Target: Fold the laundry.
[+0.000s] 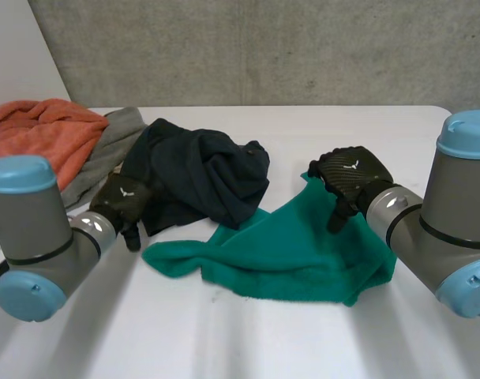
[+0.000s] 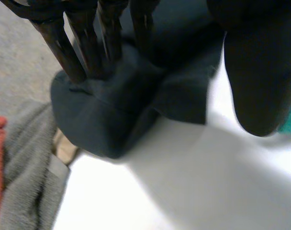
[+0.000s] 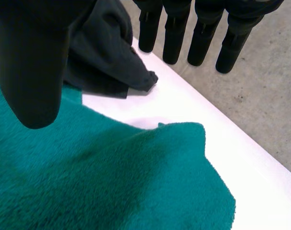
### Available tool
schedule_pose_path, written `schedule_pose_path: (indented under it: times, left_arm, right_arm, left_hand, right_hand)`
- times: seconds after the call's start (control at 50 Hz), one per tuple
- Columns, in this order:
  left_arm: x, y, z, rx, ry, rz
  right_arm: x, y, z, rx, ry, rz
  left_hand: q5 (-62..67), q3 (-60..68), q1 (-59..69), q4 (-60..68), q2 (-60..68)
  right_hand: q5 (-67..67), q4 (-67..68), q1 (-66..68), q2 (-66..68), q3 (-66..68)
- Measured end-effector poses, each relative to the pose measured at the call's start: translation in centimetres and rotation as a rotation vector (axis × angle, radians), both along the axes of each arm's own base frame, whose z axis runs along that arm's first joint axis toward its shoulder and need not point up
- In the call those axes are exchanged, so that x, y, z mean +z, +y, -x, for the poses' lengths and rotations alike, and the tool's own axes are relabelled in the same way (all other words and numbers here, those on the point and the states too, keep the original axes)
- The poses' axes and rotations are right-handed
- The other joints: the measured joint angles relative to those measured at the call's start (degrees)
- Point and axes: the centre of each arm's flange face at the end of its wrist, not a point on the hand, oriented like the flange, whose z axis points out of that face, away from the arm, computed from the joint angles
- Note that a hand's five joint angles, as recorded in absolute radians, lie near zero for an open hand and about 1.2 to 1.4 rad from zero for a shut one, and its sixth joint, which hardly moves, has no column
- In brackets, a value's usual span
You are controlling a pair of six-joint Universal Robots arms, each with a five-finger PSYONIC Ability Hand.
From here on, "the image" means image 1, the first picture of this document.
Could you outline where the teal towel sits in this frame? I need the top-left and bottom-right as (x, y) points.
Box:
(141, 171), (396, 308)

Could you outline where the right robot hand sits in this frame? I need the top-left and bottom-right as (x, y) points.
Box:
(307, 145), (395, 233)

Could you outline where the dark blue cloth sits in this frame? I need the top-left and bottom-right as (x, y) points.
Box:
(121, 117), (272, 238)

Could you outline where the coral towel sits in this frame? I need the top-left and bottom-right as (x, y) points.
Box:
(0, 98), (110, 187)

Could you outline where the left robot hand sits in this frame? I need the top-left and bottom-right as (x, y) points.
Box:
(88, 174), (152, 252)

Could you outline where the grey towel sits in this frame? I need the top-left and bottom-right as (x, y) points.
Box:
(60, 106), (148, 210)

